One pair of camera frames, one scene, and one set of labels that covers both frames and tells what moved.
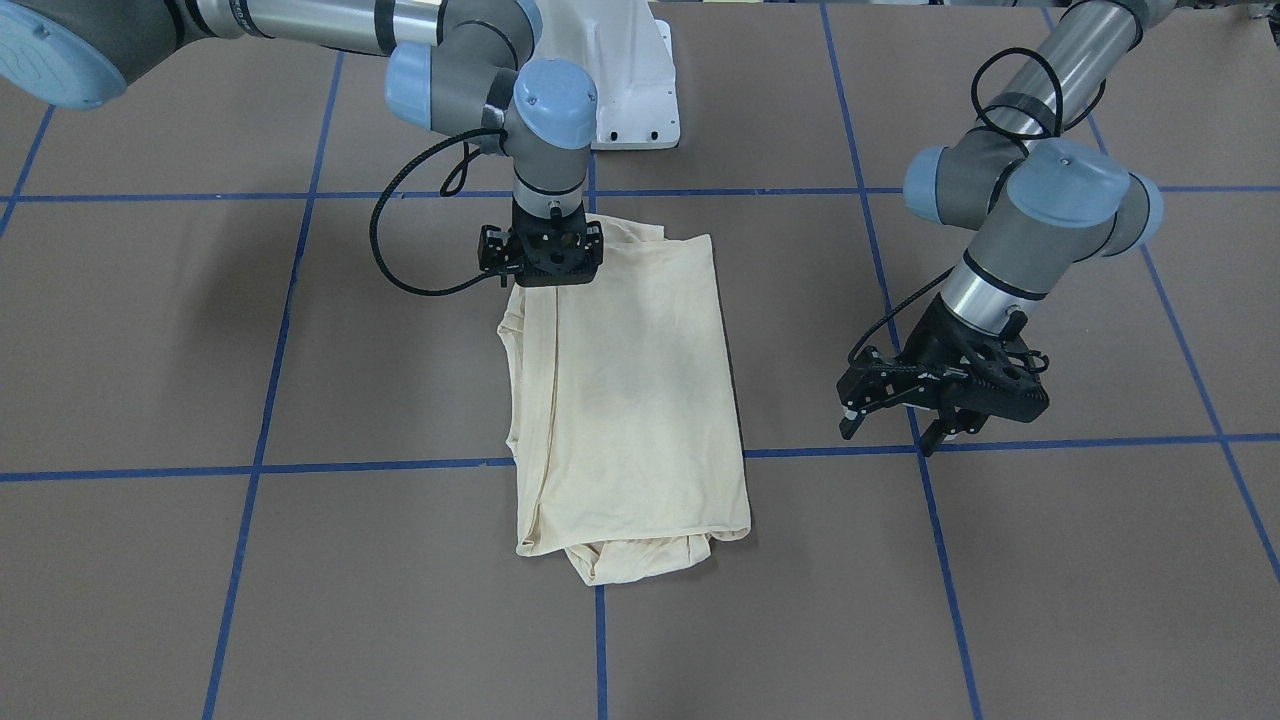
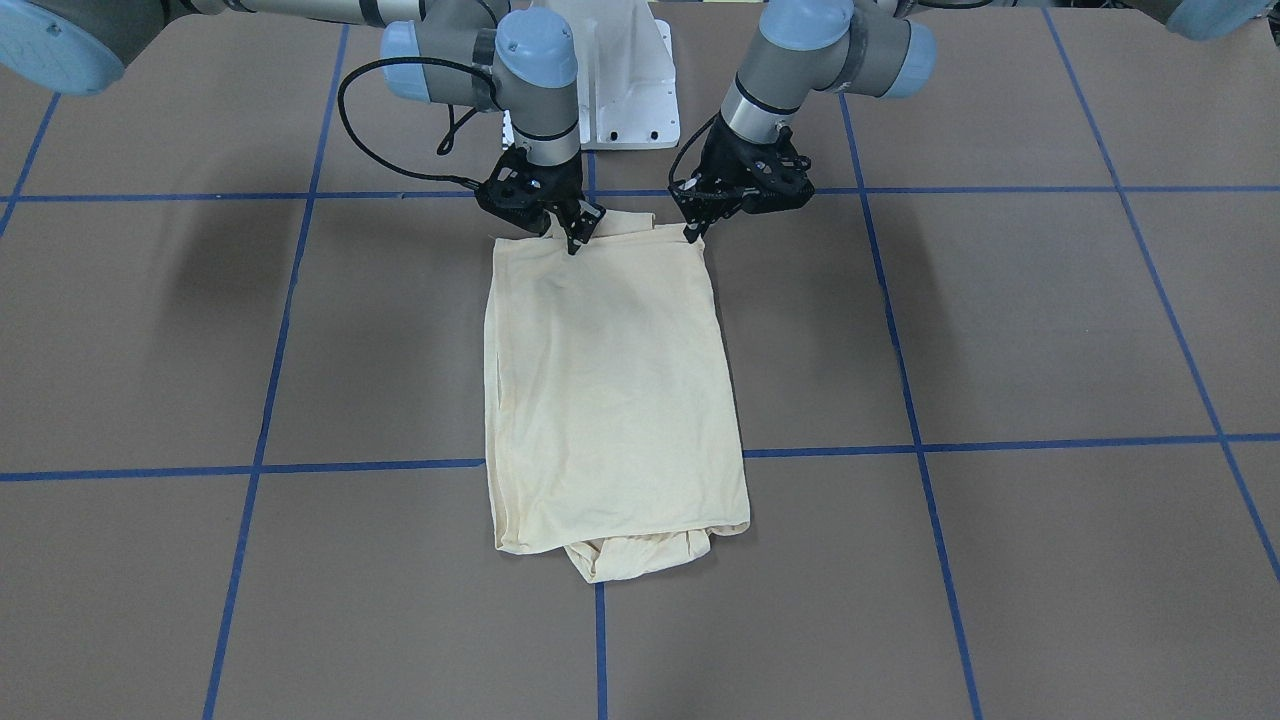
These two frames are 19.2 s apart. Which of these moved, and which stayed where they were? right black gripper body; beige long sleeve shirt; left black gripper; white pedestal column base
Moved: right black gripper body; left black gripper
Stayed: white pedestal column base; beige long sleeve shirt
